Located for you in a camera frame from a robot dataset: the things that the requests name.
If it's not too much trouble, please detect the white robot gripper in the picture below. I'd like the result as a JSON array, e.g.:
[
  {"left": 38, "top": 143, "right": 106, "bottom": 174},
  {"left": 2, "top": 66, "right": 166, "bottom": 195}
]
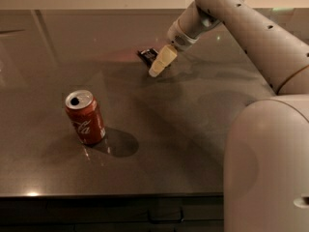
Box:
[{"left": 149, "top": 18, "right": 205, "bottom": 77}]

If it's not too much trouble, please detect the black chocolate RXBAR wrapper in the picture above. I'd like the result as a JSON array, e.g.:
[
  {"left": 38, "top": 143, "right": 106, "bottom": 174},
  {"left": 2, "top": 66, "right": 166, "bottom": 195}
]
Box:
[{"left": 137, "top": 48, "right": 158, "bottom": 66}]

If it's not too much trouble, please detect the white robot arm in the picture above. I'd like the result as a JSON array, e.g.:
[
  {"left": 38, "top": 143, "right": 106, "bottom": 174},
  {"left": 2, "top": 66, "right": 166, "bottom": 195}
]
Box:
[{"left": 149, "top": 0, "right": 309, "bottom": 232}]

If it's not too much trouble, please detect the red Coca-Cola can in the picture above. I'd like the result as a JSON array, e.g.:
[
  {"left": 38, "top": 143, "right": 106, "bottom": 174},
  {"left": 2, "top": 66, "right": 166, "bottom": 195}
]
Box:
[{"left": 65, "top": 90, "right": 105, "bottom": 145}]

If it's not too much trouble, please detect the dark drawer handle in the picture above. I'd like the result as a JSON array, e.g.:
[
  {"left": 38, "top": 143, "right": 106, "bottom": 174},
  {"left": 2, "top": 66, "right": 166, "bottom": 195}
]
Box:
[{"left": 147, "top": 207, "right": 184, "bottom": 224}]

